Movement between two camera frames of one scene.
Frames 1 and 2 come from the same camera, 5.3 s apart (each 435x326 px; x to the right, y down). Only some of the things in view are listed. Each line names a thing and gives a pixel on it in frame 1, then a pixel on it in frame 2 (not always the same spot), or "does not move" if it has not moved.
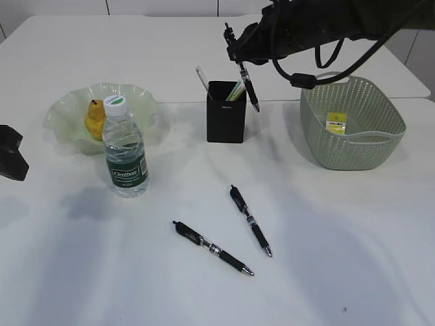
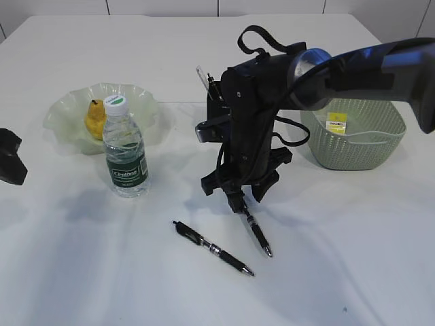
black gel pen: (230, 36) -> (211, 80)
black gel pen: (238, 200) does not move
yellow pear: (94, 120) does not move
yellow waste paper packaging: (336, 122) does not move
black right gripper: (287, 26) -> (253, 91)
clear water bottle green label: (124, 151) does not move
